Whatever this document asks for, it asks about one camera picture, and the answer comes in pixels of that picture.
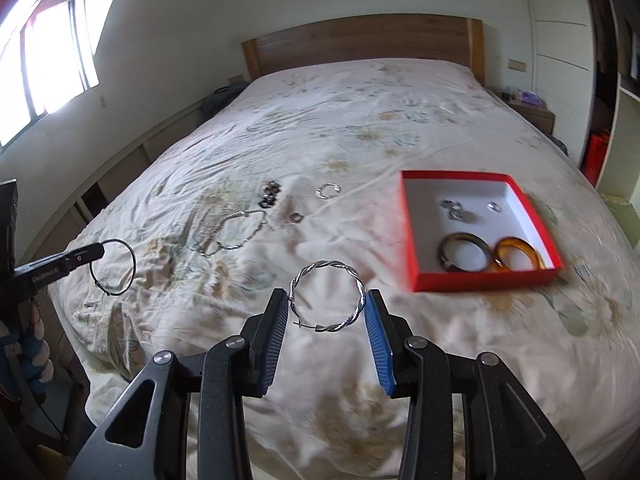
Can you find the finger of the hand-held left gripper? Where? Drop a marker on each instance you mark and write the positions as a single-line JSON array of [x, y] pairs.
[[60, 261]]

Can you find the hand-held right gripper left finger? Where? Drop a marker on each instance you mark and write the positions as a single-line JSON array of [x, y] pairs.
[[272, 342]]

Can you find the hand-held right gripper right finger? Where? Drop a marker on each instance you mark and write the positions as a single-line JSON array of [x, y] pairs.
[[377, 347]]

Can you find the red jewelry box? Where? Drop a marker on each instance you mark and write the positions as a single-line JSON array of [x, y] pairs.
[[480, 280]]

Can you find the silver hoop earring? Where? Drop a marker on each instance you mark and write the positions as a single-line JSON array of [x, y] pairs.
[[320, 189]]

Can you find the person's left hand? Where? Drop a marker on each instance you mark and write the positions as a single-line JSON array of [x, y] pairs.
[[32, 345]]

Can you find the window bench cabinet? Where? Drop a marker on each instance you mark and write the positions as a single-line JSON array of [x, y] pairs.
[[125, 160]]

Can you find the dark brown bangle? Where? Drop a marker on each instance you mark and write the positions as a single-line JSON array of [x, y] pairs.
[[462, 236]]

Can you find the window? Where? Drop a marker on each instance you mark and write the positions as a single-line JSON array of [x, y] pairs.
[[50, 55]]

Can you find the amber bangle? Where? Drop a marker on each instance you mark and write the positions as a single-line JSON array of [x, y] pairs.
[[517, 241]]

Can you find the dark bag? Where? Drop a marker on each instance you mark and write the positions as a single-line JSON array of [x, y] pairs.
[[217, 102]]

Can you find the floral bedspread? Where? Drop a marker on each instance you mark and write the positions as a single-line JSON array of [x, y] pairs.
[[325, 125]]

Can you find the wooden nightstand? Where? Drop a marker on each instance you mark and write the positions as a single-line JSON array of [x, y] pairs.
[[532, 115]]

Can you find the red bag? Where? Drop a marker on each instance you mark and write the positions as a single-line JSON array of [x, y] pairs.
[[597, 157]]

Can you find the purple packet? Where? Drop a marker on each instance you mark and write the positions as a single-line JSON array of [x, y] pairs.
[[531, 98]]

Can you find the wooden headboard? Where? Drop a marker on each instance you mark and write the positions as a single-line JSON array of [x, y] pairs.
[[360, 40]]

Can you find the white open shelf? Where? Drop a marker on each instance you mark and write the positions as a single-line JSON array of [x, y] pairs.
[[625, 135]]

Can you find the white wardrobe doors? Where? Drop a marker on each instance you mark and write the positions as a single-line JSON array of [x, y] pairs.
[[560, 50]]

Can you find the hanging clothes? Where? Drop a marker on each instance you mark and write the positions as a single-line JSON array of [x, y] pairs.
[[612, 15]]

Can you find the small wall socket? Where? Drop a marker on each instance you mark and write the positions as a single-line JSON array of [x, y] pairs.
[[236, 79]]

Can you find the wall socket panel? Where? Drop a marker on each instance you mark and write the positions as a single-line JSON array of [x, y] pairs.
[[517, 65]]

